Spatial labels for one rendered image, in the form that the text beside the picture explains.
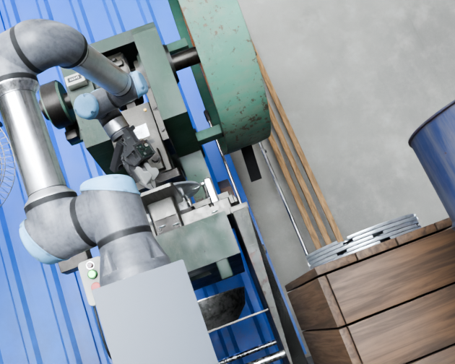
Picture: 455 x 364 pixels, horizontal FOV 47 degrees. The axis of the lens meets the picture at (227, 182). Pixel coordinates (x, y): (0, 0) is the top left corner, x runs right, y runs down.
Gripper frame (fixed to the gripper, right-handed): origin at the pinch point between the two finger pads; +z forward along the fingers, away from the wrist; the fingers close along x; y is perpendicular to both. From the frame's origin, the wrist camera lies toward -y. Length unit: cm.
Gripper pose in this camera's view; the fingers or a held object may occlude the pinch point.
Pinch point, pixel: (151, 188)
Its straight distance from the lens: 173.0
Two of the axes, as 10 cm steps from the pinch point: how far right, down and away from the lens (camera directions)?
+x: 5.3, -3.5, 7.8
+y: 6.5, -4.2, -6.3
